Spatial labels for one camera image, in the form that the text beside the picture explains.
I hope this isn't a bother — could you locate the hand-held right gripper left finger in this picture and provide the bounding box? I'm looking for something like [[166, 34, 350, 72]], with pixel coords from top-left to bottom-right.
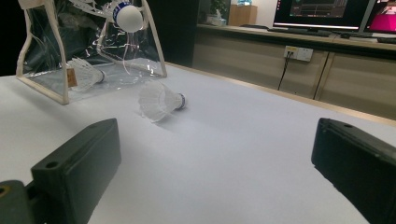
[[30, 117, 122, 224]]

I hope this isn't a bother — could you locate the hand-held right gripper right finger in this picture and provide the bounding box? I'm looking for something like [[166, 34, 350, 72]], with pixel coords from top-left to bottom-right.
[[310, 117, 396, 224]]

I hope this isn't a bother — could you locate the white shuttlecock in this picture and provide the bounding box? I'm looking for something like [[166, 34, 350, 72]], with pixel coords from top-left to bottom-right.
[[137, 81, 188, 123], [65, 57, 106, 93], [68, 0, 145, 34]]

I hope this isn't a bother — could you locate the transparent bag with beige trim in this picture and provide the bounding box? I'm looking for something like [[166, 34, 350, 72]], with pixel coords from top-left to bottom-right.
[[15, 0, 168, 105]]

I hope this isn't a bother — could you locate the beige cabinet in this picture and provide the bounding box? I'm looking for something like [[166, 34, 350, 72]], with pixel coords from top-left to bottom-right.
[[191, 23, 396, 120]]

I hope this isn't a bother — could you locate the black keyboard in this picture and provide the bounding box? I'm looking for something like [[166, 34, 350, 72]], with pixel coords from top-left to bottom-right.
[[267, 27, 332, 38], [376, 36, 396, 45]]

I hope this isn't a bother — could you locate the monitor with pink screen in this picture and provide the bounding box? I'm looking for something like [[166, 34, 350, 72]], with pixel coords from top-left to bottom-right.
[[362, 0, 396, 35]]

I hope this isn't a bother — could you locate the black computer monitor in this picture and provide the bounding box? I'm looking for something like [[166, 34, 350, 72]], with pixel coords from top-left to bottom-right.
[[273, 0, 375, 32]]

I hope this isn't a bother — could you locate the brown box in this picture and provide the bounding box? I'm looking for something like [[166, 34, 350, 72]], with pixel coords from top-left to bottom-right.
[[228, 4, 259, 27]]

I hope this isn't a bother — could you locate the tissue box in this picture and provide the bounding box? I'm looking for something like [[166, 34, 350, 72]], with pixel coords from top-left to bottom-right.
[[206, 13, 228, 27]]

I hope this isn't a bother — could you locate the green plant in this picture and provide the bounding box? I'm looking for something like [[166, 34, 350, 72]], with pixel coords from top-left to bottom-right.
[[209, 0, 230, 17]]

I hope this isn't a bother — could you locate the black power cable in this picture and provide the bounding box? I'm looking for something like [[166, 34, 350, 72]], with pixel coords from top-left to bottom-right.
[[276, 51, 295, 91]]

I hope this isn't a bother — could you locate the white wall socket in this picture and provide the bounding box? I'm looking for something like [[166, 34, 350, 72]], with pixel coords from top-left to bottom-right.
[[283, 45, 315, 63]]

